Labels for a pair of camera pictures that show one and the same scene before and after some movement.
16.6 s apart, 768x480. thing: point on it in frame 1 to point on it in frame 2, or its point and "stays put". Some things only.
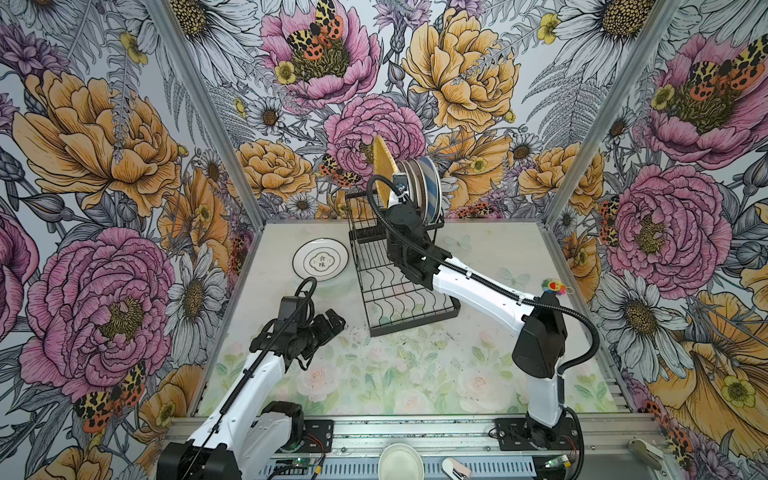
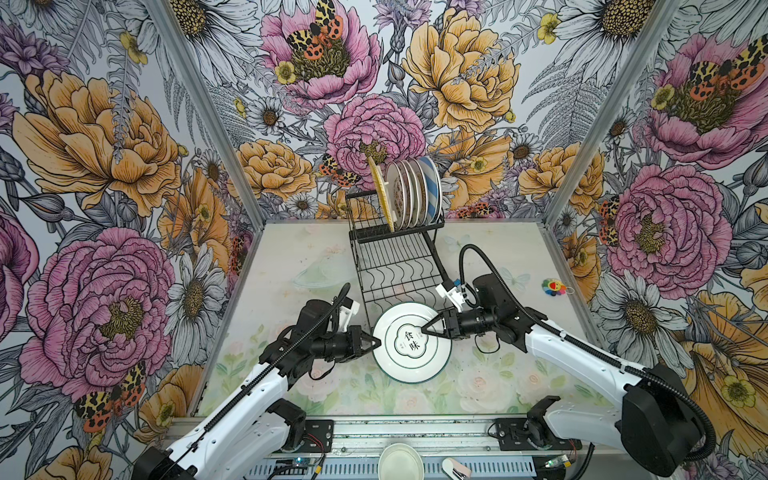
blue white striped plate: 434,189 stays put
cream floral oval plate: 414,180 stays put
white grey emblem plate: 321,258 to 406,353
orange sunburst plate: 422,188 stays put
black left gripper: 326,332 to 355,350
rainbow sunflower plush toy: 552,286 stays put
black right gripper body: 393,252 to 472,322
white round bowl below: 401,462 stays put
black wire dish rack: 394,300 stays put
